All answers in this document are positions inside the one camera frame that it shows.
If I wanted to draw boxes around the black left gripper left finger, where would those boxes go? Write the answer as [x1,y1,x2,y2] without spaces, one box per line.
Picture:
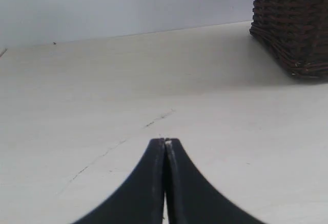
[76,138,165,224]

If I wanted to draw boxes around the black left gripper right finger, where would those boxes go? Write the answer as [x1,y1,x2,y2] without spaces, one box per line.
[164,138,263,224]

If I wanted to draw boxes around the dark brown wicker basket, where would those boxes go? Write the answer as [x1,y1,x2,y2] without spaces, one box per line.
[250,0,327,79]

